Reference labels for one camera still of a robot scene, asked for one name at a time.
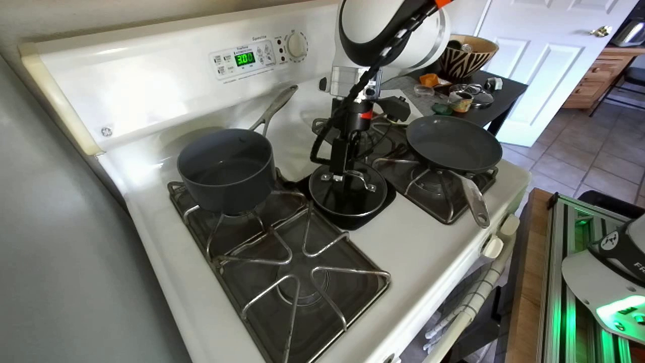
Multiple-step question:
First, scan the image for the stove burner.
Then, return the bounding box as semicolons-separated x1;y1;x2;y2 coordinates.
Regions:
167;174;309;263
311;114;420;163
372;151;499;225
207;202;392;363

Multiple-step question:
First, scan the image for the clear pot lid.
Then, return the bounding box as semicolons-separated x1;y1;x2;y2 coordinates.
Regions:
308;162;389;218

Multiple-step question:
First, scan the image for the stove timer dial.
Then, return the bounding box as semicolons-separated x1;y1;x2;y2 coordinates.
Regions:
284;31;309;63

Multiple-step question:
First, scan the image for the stove knob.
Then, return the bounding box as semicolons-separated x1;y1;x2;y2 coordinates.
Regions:
499;214;521;237
481;235;505;260

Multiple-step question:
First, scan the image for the white stove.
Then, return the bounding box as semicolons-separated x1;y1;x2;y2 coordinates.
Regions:
18;0;533;363

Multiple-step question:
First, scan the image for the grey frying pan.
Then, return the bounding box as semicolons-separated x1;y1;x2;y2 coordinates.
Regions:
405;115;504;229

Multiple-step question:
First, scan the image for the small jar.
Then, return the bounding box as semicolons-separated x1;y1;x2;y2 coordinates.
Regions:
448;91;474;113

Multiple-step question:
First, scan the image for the zebra pattern bowl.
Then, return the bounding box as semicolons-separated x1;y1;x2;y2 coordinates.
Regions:
437;34;500;82

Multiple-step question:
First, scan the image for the black side table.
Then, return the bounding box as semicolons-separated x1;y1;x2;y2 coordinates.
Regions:
383;68;529;137

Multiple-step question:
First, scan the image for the white checkered towel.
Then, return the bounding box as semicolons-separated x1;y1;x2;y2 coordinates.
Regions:
422;266;505;354

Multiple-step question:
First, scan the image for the white door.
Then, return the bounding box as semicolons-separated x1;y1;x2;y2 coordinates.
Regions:
475;0;641;148

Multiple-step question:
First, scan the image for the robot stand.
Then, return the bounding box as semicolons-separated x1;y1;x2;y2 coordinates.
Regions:
505;188;645;363

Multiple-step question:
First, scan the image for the wooden drawer cabinet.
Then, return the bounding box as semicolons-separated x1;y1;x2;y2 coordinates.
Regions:
561;45;645;110

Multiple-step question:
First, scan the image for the black stool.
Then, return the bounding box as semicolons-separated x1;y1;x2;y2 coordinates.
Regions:
589;66;645;117

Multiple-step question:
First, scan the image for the grey refrigerator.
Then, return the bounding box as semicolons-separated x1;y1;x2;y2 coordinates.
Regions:
0;54;193;363

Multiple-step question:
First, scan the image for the silver toaster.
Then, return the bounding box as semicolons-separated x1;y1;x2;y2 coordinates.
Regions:
610;19;645;48

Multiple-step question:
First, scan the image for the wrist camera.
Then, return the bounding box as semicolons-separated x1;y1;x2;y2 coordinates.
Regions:
375;96;412;123

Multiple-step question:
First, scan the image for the black pot with handle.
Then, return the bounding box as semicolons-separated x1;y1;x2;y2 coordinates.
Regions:
177;85;299;215

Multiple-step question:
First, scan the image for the oven door handle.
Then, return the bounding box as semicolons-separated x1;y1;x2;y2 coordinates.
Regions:
418;241;515;363

